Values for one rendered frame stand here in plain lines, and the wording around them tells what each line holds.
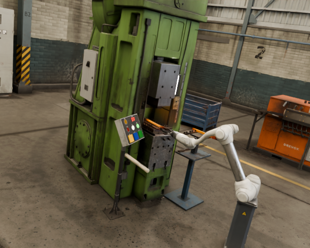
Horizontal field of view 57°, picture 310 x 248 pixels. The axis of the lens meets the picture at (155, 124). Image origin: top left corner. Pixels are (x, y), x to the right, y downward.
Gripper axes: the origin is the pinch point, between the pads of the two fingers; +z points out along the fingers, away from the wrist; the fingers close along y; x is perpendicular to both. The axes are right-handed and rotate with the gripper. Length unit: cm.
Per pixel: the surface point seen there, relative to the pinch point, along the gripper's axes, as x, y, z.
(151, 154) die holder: -31.8, -13.5, -0.9
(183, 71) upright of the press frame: 68, 34, 19
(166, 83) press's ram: 55, -5, 5
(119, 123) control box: 16, -74, -11
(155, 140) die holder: -13.3, -12.1, -1.0
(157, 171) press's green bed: -58, 2, -1
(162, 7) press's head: 134, -22, 13
